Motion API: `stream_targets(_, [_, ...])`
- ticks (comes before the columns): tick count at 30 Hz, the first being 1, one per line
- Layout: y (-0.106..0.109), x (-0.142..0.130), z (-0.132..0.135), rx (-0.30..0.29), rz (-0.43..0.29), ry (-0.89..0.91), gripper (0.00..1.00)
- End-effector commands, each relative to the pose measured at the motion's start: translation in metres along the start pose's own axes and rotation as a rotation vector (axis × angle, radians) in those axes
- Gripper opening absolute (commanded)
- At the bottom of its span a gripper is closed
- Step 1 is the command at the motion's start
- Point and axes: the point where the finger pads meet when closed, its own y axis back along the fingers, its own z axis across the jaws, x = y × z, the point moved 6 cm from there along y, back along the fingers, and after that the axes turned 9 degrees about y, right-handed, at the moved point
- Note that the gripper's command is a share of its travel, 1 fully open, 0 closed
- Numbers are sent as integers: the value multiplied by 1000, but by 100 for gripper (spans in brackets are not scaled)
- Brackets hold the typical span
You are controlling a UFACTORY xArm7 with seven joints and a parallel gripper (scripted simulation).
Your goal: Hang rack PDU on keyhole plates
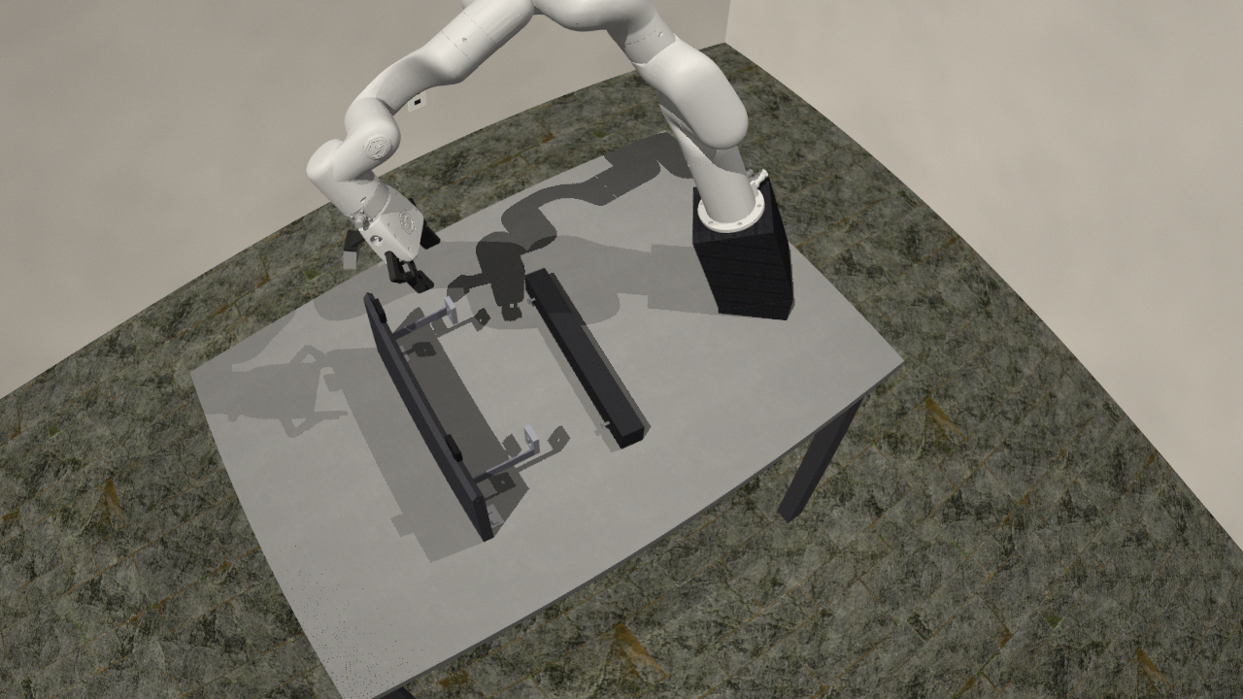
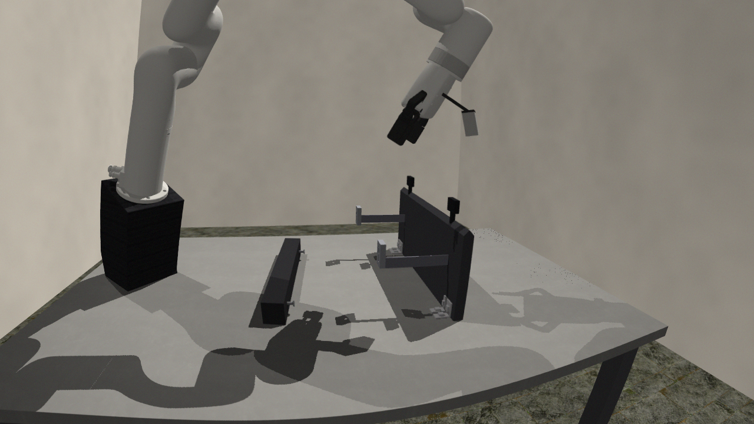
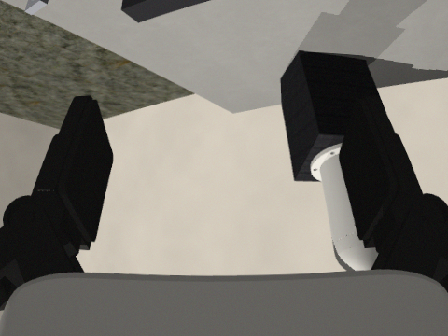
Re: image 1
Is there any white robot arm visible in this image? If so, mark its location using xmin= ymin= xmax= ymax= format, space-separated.
xmin=306 ymin=0 xmax=768 ymax=233

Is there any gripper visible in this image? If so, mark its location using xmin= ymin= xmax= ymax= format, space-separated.
xmin=358 ymin=185 xmax=440 ymax=294

